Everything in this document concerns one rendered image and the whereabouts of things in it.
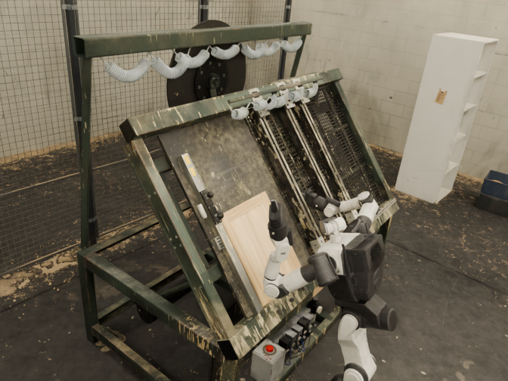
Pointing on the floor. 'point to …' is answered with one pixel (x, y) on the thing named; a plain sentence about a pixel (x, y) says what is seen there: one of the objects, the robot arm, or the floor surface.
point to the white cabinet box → (444, 113)
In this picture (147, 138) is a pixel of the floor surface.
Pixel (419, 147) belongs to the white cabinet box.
